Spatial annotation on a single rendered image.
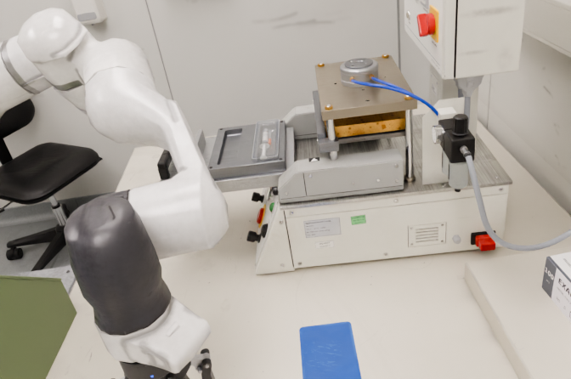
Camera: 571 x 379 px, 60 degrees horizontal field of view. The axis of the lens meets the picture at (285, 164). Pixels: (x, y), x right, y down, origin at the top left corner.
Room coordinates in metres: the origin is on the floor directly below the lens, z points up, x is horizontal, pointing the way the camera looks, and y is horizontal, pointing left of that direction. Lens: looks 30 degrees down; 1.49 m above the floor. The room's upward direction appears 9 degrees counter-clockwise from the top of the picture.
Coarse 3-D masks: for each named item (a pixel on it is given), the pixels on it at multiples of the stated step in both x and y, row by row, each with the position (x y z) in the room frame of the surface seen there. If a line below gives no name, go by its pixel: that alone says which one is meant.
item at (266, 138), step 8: (272, 120) 1.08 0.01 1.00; (256, 128) 1.05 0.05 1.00; (264, 128) 1.04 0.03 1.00; (272, 128) 1.04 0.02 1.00; (256, 136) 1.01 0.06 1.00; (264, 136) 1.00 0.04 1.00; (272, 136) 1.00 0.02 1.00; (256, 144) 0.97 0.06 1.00; (264, 144) 0.96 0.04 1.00; (272, 144) 0.96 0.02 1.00; (256, 152) 0.93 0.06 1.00; (264, 152) 0.93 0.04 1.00; (272, 152) 0.92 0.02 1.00
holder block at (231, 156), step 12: (228, 132) 1.09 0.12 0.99; (240, 132) 1.09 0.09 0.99; (252, 132) 1.05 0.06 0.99; (216, 144) 1.02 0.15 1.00; (228, 144) 1.04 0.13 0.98; (240, 144) 1.00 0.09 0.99; (252, 144) 0.99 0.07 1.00; (216, 156) 0.96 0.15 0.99; (228, 156) 0.98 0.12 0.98; (240, 156) 0.94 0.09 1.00; (216, 168) 0.91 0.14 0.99; (228, 168) 0.90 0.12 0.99; (240, 168) 0.90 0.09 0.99; (252, 168) 0.90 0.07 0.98; (264, 168) 0.90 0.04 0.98; (276, 168) 0.90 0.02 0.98
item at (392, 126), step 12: (336, 120) 0.91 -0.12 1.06; (348, 120) 0.90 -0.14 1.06; (360, 120) 0.89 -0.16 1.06; (372, 120) 0.88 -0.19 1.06; (384, 120) 0.88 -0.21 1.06; (396, 120) 0.87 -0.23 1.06; (336, 132) 0.88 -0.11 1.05; (348, 132) 0.88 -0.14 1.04; (360, 132) 0.88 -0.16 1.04; (372, 132) 0.88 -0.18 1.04; (384, 132) 0.88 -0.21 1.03; (396, 132) 0.87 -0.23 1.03
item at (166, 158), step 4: (164, 152) 0.99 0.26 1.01; (168, 152) 0.99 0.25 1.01; (164, 156) 0.97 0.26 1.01; (168, 156) 0.98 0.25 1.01; (160, 160) 0.96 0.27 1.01; (164, 160) 0.96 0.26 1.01; (168, 160) 0.97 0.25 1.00; (160, 164) 0.94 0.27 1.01; (164, 164) 0.94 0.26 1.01; (168, 164) 0.96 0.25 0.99; (160, 168) 0.94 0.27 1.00; (164, 168) 0.94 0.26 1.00; (160, 172) 0.94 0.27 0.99; (164, 172) 0.94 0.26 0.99; (168, 172) 0.95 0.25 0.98; (160, 176) 0.94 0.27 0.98; (164, 176) 0.94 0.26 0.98; (168, 176) 0.94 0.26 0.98
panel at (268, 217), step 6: (264, 192) 1.10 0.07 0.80; (264, 198) 1.06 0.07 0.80; (276, 198) 0.89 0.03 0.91; (264, 204) 1.02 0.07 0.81; (276, 204) 0.86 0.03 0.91; (264, 210) 0.99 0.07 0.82; (276, 210) 0.85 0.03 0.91; (264, 216) 0.96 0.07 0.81; (270, 216) 0.88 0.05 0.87; (264, 222) 0.94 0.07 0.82; (270, 222) 0.86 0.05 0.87; (258, 228) 0.99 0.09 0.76; (258, 234) 0.96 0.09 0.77; (264, 234) 0.86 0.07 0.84; (264, 240) 0.85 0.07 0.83; (258, 246) 0.90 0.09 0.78; (258, 252) 0.87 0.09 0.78; (258, 258) 0.85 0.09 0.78
